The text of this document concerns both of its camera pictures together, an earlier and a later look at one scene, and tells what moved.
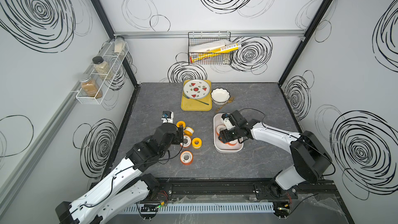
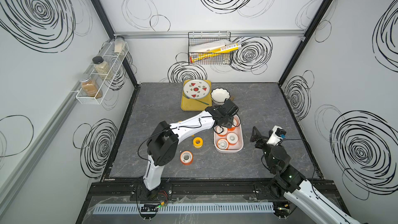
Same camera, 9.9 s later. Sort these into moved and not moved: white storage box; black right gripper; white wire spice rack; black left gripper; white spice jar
Moved: black right gripper; black left gripper
Not moved: white wire spice rack; white spice jar; white storage box
